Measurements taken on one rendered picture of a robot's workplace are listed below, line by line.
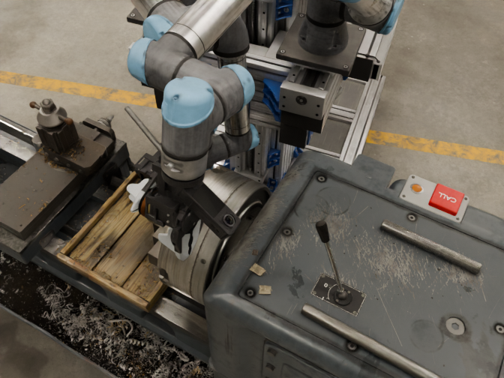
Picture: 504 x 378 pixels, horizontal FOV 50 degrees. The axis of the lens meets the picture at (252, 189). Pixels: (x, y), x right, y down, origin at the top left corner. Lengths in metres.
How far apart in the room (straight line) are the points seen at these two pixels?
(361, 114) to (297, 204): 1.74
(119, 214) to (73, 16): 2.53
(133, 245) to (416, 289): 0.80
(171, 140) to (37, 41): 3.04
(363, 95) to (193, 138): 2.18
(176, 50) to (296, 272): 0.46
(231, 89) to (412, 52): 2.87
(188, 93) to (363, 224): 0.50
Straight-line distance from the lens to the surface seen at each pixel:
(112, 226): 1.58
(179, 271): 1.19
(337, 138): 2.72
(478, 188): 2.99
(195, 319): 1.43
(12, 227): 1.56
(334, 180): 1.18
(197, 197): 0.90
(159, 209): 0.93
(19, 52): 3.77
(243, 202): 1.15
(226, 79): 0.88
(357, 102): 2.93
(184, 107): 0.79
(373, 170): 1.22
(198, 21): 0.99
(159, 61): 0.93
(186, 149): 0.83
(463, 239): 1.17
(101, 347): 1.75
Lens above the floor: 2.17
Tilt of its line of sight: 52 degrees down
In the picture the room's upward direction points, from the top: 1 degrees clockwise
